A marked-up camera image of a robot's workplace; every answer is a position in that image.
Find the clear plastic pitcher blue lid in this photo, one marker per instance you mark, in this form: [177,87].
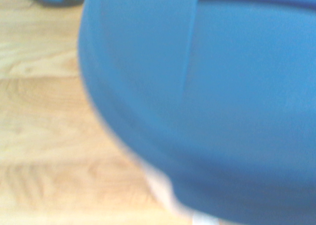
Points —
[209,99]

